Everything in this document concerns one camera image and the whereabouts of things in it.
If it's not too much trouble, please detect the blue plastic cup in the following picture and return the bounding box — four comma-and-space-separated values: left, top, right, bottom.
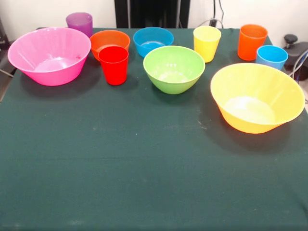
256, 45, 289, 71

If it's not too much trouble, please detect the purple plastic cup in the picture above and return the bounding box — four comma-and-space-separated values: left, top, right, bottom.
66, 12, 94, 39

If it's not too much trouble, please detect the dark green tablecloth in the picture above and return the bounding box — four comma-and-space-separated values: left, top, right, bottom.
0, 27, 308, 231

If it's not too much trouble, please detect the orange plastic cup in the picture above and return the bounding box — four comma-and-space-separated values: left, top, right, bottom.
237, 24, 269, 61

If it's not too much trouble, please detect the black wall cable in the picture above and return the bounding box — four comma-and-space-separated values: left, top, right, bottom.
199, 0, 225, 28

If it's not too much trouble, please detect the orange plastic bowl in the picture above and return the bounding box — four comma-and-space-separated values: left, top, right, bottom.
90, 29, 131, 62

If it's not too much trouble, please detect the green plastic bowl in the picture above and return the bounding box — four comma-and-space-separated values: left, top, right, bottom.
142, 45, 206, 95

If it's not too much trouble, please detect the grey cable bundle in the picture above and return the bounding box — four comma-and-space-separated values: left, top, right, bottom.
290, 50, 308, 84

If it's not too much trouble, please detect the yellow plastic cup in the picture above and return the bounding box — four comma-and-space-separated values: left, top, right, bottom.
193, 26, 222, 64

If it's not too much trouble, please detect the blue plastic bowl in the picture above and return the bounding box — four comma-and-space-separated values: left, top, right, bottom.
133, 26, 175, 58

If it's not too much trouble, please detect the pink plastic bowl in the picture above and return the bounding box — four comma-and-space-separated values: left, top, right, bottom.
7, 26, 92, 87

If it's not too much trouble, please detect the yellow plastic bowl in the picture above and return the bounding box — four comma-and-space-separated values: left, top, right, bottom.
210, 63, 306, 134

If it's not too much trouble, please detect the red plastic cup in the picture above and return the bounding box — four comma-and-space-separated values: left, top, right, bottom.
98, 46, 129, 86

